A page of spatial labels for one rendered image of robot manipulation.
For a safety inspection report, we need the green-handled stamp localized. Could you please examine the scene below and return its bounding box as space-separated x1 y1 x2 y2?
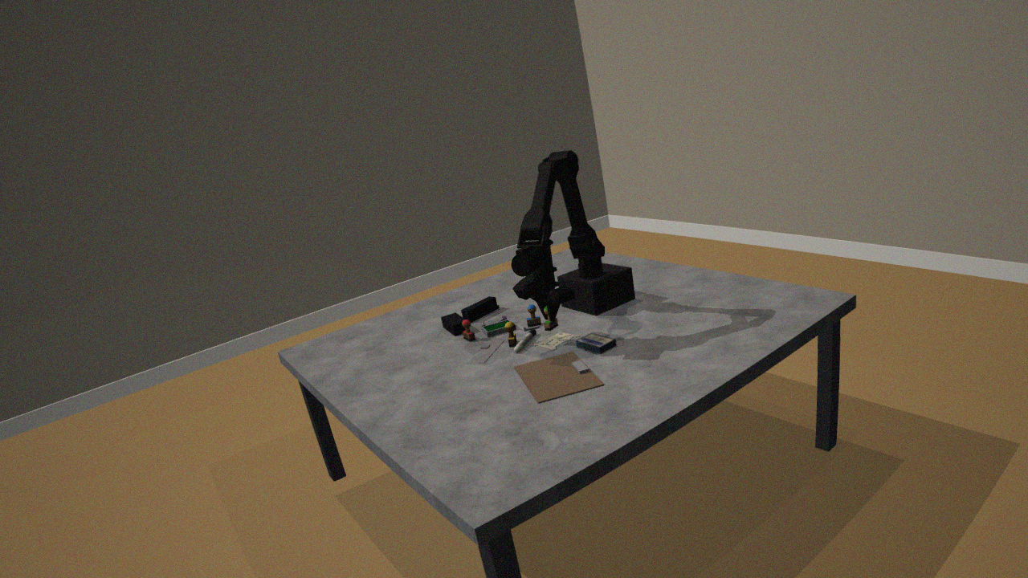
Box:
544 306 558 331

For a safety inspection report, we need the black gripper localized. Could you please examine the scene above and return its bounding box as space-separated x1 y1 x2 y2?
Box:
530 264 575 322

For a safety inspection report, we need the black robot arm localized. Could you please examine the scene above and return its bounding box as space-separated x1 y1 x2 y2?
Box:
511 150 605 299

